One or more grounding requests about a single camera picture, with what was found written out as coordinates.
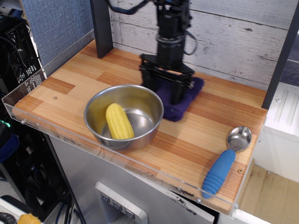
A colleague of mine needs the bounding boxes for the dark grey left post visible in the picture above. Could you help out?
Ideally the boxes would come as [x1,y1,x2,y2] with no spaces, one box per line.
[90,0,114,58]

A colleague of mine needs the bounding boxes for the clear acrylic table guard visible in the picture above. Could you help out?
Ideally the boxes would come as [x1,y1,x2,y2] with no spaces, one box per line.
[6,42,267,224]

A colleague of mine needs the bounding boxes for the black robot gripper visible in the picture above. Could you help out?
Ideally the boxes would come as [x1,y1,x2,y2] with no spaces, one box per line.
[140,37,194,105]

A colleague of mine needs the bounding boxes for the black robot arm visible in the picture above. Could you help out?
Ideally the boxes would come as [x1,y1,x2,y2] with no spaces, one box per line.
[140,0,194,105]

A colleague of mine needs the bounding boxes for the black perforated computer case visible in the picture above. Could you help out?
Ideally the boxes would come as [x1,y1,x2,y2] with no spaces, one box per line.
[0,17,41,90]

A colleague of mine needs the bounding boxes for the yellow toy corn cob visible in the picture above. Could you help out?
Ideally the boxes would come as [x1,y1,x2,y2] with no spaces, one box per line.
[106,103,135,140]

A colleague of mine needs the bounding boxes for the silver metal bowl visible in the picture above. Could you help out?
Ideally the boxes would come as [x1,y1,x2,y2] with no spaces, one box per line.
[84,84,164,153]

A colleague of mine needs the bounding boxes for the blue handled metal spoon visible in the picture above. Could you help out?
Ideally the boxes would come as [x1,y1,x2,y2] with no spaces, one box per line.
[202,126,251,199]

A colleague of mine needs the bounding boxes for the purple knitted cloth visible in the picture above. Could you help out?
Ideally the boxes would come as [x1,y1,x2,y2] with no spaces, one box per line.
[155,77,204,122]

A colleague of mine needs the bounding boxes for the white toy sink counter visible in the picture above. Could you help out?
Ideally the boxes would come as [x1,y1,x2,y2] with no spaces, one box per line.
[253,83,299,182]

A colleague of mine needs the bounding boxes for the dark grey post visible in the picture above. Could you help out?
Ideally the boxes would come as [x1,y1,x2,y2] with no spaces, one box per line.
[90,0,114,58]
[262,1,299,110]

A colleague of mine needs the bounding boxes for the dark grey right post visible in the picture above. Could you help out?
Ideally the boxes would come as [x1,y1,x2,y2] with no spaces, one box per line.
[262,1,299,110]

